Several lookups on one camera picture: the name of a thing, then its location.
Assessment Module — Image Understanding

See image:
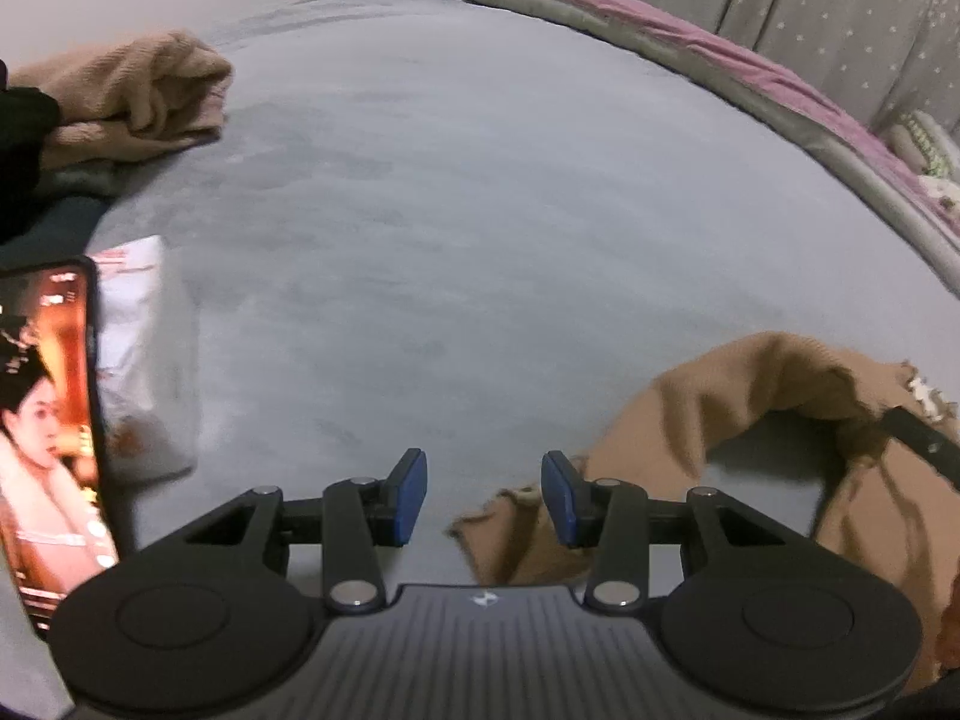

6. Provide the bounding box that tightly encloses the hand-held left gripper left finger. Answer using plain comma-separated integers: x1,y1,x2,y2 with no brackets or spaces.
184,448,430,613

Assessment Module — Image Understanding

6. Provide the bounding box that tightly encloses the beige knitted sweater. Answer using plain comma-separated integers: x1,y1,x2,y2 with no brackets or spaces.
11,28,235,167

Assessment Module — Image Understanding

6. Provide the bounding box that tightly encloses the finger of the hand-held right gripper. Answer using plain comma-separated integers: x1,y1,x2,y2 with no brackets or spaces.
883,403,960,485

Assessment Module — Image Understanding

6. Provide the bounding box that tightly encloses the brown top with cream ruffles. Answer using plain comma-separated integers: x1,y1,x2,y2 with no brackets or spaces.
448,330,960,695

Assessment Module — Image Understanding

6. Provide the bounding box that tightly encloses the cream plush toy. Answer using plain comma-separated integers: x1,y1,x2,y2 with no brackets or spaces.
919,174,960,222

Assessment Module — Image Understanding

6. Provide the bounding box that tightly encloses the white plastic packet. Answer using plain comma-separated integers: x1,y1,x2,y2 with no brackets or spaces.
84,235,202,482

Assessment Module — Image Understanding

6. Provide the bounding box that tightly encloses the folded grey green blanket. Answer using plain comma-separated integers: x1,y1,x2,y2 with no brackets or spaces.
881,109,960,182

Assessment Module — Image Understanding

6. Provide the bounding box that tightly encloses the grey bed sheet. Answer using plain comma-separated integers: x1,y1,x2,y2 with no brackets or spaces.
0,0,960,720

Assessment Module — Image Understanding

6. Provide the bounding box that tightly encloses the smartphone with lit screen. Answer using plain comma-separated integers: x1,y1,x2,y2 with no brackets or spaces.
0,255,121,642

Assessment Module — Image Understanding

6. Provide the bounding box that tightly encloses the pink and grey duvet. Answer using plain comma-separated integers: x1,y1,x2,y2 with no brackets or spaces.
394,0,960,271

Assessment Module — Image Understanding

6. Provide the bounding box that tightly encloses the black cloth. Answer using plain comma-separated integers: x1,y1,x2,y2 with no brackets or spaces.
0,60,62,245

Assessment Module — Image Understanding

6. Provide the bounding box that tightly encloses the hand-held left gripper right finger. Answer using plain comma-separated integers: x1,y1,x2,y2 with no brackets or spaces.
540,450,790,613

